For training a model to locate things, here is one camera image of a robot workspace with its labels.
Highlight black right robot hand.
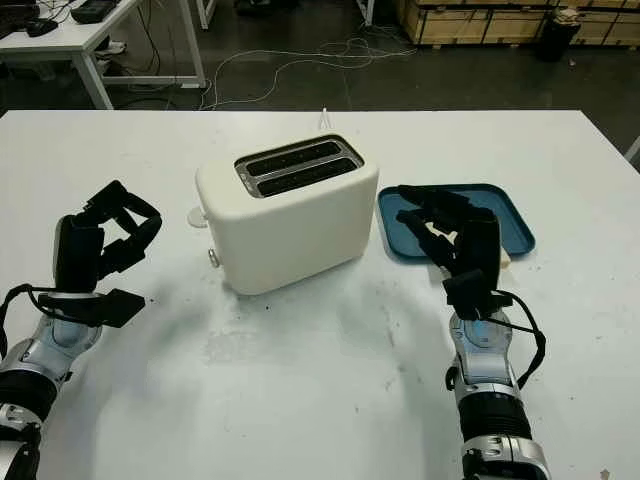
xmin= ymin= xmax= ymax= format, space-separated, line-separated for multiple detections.
xmin=396 ymin=183 xmax=502 ymax=301

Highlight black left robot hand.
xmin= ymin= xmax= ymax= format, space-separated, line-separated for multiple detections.
xmin=52 ymin=179 xmax=164 ymax=296

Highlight white bread slice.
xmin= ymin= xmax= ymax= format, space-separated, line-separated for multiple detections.
xmin=423 ymin=219 xmax=512 ymax=280

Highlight blue plastic tray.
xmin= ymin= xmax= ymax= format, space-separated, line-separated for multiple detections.
xmin=377 ymin=183 xmax=537 ymax=264

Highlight cream white two-slot toaster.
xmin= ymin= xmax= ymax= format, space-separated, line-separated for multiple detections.
xmin=194 ymin=133 xmax=380 ymax=297

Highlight white office desk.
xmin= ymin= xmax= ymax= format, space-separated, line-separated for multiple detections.
xmin=0 ymin=0 xmax=207 ymax=110

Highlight wooden crate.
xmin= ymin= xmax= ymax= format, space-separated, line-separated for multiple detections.
xmin=399 ymin=0 xmax=640 ymax=49

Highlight black keyboard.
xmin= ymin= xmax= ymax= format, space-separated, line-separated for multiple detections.
xmin=0 ymin=0 xmax=39 ymax=39

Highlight black device case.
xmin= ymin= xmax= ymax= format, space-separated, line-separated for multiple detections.
xmin=69 ymin=0 xmax=121 ymax=24

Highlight white table legs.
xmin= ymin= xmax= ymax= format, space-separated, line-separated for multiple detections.
xmin=197 ymin=0 xmax=377 ymax=31

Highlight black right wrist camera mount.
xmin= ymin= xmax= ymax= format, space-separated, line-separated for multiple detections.
xmin=443 ymin=269 xmax=511 ymax=321

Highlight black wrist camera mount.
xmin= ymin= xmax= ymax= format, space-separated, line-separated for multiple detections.
xmin=443 ymin=269 xmax=511 ymax=321
xmin=37 ymin=288 xmax=146 ymax=329

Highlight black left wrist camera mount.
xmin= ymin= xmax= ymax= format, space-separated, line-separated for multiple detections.
xmin=37 ymin=288 xmax=146 ymax=329

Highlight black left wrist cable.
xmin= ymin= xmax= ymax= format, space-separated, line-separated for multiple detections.
xmin=0 ymin=283 xmax=66 ymax=361

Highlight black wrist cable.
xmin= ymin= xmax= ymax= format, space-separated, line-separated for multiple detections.
xmin=0 ymin=283 xmax=66 ymax=361
xmin=492 ymin=292 xmax=549 ymax=389

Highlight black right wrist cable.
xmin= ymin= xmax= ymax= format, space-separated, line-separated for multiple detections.
xmin=492 ymin=292 xmax=549 ymax=389

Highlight white cable on floor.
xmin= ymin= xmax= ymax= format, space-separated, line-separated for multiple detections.
xmin=199 ymin=34 xmax=419 ymax=111

